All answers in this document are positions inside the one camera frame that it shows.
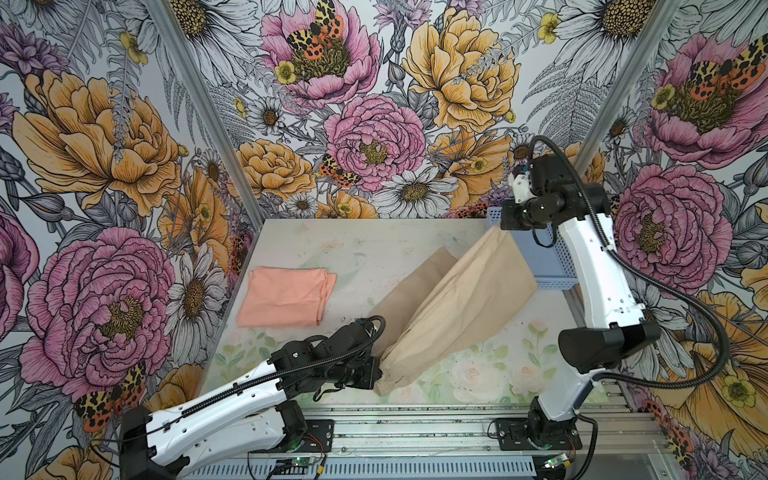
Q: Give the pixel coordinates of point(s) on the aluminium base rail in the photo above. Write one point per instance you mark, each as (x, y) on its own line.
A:
(419, 430)

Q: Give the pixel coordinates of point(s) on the aluminium frame post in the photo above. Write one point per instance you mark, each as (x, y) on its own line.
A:
(188, 72)
(646, 46)

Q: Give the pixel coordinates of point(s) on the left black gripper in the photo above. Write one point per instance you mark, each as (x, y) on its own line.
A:
(370, 374)

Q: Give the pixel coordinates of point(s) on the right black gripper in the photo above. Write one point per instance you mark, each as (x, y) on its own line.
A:
(510, 219)

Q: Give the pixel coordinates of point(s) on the white vented cable duct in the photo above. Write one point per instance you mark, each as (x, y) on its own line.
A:
(483, 467)

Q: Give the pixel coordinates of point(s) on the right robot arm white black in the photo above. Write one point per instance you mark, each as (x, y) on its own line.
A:
(613, 329)

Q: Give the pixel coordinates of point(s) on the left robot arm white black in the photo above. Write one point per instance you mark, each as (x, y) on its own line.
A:
(256, 412)

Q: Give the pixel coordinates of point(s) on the pink printed t-shirt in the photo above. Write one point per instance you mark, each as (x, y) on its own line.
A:
(282, 298)

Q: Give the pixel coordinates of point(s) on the left aluminium frame post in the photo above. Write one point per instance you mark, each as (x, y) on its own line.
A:
(188, 72)

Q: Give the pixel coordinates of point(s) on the beige drawstring garment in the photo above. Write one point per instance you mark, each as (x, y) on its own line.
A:
(448, 304)

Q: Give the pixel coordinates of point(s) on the right aluminium frame post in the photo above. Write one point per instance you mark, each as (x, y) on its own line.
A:
(646, 46)

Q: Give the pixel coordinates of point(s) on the light blue plastic basket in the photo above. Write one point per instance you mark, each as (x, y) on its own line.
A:
(553, 267)

